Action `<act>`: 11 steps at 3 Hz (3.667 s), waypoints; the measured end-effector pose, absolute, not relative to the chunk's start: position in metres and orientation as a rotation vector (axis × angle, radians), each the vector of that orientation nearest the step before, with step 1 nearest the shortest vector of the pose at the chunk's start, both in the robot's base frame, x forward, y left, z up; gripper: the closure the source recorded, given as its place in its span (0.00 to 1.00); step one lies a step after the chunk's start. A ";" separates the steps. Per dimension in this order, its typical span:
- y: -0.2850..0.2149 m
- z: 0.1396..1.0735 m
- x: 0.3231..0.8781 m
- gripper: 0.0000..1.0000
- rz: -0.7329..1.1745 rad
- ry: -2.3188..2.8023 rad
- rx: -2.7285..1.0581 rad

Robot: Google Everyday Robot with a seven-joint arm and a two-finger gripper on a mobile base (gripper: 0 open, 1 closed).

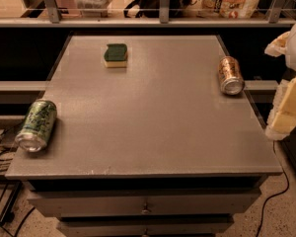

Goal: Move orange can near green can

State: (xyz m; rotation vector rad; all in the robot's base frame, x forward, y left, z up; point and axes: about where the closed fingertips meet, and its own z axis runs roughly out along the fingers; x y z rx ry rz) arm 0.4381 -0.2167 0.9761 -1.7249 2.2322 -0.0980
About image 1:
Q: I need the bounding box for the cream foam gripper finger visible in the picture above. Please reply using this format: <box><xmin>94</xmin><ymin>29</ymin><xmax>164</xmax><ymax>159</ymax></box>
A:
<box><xmin>264</xmin><ymin>32</ymin><xmax>290</xmax><ymax>57</ymax></box>
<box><xmin>265</xmin><ymin>77</ymin><xmax>296</xmax><ymax>140</ymax></box>

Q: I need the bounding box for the orange soda can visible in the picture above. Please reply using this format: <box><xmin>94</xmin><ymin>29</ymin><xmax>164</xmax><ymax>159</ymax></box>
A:
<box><xmin>218</xmin><ymin>56</ymin><xmax>245</xmax><ymax>95</ymax></box>

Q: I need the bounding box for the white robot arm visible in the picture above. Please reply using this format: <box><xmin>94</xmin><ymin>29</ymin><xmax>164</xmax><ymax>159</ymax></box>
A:
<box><xmin>264</xmin><ymin>23</ymin><xmax>296</xmax><ymax>140</ymax></box>

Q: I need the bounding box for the green soda can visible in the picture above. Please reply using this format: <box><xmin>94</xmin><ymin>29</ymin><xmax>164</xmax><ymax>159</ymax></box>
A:
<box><xmin>15</xmin><ymin>99</ymin><xmax>57</xmax><ymax>152</ymax></box>

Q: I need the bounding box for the colourful snack bag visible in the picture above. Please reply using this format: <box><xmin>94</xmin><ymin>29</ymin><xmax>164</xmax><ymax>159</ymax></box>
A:
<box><xmin>198</xmin><ymin>0</ymin><xmax>259</xmax><ymax>19</ymax></box>

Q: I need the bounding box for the black bag on shelf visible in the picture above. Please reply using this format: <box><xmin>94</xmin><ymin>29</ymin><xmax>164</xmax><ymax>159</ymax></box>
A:
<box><xmin>123</xmin><ymin>0</ymin><xmax>195</xmax><ymax>18</ymax></box>

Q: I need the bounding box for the grey drawer cabinet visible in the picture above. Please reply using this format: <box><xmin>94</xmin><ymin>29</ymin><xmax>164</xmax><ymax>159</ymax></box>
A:
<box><xmin>7</xmin><ymin>36</ymin><xmax>282</xmax><ymax>237</ymax></box>

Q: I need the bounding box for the green and yellow sponge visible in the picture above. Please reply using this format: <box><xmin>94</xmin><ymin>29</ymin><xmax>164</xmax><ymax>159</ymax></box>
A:
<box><xmin>104</xmin><ymin>43</ymin><xmax>127</xmax><ymax>68</ymax></box>

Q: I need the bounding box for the round metal drawer knob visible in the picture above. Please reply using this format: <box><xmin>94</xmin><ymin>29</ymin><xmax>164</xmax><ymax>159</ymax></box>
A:
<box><xmin>141</xmin><ymin>204</ymin><xmax>151</xmax><ymax>215</ymax></box>

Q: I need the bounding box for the clear plastic container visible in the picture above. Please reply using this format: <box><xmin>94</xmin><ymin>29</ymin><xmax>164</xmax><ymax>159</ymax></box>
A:
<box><xmin>74</xmin><ymin>0</ymin><xmax>111</xmax><ymax>18</ymax></box>

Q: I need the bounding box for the black floor cable right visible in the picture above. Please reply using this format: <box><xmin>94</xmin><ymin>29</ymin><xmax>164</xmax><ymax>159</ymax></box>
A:
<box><xmin>255</xmin><ymin>141</ymin><xmax>291</xmax><ymax>237</ymax></box>

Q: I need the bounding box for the grey metal shelf rail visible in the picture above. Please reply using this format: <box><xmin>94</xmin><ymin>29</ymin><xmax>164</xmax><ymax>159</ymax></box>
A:
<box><xmin>0</xmin><ymin>0</ymin><xmax>296</xmax><ymax>28</ymax></box>

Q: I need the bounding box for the black cables left floor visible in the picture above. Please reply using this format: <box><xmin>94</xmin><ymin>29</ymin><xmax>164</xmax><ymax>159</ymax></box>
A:
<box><xmin>0</xmin><ymin>123</ymin><xmax>36</xmax><ymax>237</ymax></box>

